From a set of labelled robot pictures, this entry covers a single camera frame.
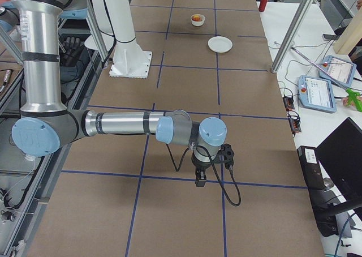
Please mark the orange black connector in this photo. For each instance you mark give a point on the orange black connector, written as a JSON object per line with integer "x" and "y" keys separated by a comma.
{"x": 288, "y": 99}
{"x": 294, "y": 121}

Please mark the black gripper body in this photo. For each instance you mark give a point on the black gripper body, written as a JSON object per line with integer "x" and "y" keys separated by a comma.
{"x": 200, "y": 166}

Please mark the red yellow apple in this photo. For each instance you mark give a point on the red yellow apple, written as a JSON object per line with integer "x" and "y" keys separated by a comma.
{"x": 196, "y": 18}

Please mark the black monitor on stand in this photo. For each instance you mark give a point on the black monitor on stand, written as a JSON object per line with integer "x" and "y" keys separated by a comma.
{"x": 340, "y": 156}

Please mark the brown paper table cover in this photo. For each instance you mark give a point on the brown paper table cover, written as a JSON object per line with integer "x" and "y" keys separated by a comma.
{"x": 134, "y": 196}

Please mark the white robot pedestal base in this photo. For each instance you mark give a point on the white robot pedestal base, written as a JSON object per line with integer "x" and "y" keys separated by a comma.
{"x": 129, "y": 60}

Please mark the blue teach pendant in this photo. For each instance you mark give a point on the blue teach pendant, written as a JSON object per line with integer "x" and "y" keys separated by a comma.
{"x": 340, "y": 69}
{"x": 316, "y": 93}

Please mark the orange black connector near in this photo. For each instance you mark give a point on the orange black connector near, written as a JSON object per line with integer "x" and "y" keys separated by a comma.
{"x": 294, "y": 121}

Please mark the black box with label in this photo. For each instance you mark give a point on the black box with label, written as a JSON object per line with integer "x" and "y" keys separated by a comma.
{"x": 310, "y": 167}

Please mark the metal reacher grabber tool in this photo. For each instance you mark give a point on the metal reacher grabber tool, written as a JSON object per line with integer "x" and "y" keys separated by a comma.
{"x": 350, "y": 92}

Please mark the blue teach pendant near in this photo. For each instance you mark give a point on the blue teach pendant near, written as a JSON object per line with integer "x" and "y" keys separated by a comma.
{"x": 316, "y": 93}

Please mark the orange black connector far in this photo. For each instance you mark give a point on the orange black connector far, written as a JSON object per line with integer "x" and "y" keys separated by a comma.
{"x": 288, "y": 99}

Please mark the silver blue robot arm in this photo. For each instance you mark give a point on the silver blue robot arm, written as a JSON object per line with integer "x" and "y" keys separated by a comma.
{"x": 40, "y": 43}

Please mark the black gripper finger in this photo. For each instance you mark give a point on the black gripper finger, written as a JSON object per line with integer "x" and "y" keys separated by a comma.
{"x": 203, "y": 178}
{"x": 198, "y": 177}

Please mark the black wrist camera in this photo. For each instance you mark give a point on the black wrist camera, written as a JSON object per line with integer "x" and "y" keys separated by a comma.
{"x": 227, "y": 154}

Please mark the aluminium frame post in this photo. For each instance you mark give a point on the aluminium frame post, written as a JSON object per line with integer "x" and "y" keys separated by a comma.
{"x": 291, "y": 33}

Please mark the blue teach pendant far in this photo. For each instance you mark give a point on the blue teach pendant far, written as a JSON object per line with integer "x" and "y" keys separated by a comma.
{"x": 340, "y": 69}

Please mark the person's hand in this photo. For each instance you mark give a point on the person's hand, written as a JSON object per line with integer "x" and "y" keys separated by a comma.
{"x": 347, "y": 101}

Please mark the white bowl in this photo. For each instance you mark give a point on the white bowl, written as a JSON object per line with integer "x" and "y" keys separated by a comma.
{"x": 198, "y": 24}

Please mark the white round plate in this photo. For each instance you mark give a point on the white round plate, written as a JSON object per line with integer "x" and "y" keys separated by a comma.
{"x": 220, "y": 44}

